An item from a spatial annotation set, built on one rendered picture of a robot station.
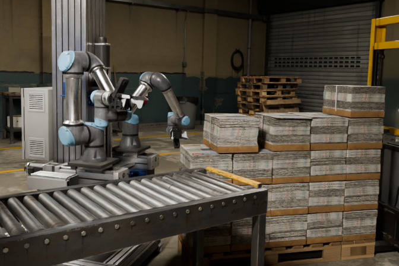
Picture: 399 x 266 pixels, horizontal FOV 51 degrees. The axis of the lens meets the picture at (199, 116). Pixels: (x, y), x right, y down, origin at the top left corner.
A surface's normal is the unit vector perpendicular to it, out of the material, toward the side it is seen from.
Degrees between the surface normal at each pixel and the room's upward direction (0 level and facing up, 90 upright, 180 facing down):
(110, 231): 90
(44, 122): 90
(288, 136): 90
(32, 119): 90
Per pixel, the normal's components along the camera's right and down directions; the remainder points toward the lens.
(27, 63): 0.59, 0.10
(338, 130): 0.24, 0.11
